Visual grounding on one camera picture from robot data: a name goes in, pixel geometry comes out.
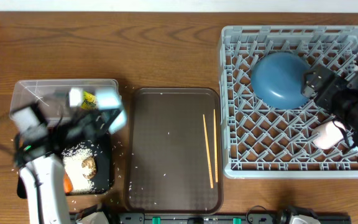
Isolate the yellow snack wrapper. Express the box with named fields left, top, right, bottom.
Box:
left=80, top=91, right=98, bottom=110

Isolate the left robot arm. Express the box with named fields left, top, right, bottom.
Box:
left=10, top=88, right=124, bottom=223

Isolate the brown serving tray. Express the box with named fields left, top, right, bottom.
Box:
left=124, top=88, right=223, bottom=214

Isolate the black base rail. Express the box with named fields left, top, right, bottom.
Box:
left=70, top=212, right=352, bottom=224

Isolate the grey dishwasher rack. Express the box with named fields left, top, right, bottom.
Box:
left=218, top=26, right=358, bottom=179

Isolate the brown food clump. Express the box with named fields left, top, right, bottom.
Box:
left=81, top=156, right=97, bottom=180

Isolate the blue plate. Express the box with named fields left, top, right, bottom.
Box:
left=251, top=52, right=310, bottom=110

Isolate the black tray bin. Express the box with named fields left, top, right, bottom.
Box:
left=16, top=133, right=115, bottom=199

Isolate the wooden chopstick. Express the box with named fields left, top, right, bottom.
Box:
left=203, top=114, right=214, bottom=189
left=213, top=109, right=219, bottom=183

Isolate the white rice pile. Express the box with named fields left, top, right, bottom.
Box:
left=61, top=141, right=96, bottom=194

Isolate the orange carrot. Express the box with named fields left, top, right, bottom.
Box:
left=63, top=173, right=73, bottom=194

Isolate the clear plastic bin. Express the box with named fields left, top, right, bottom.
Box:
left=10, top=78, right=119, bottom=127

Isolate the pink cup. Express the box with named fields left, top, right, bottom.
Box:
left=312, top=121, right=346, bottom=150

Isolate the light blue rice bowl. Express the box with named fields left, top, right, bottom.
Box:
left=95, top=87, right=127, bottom=134

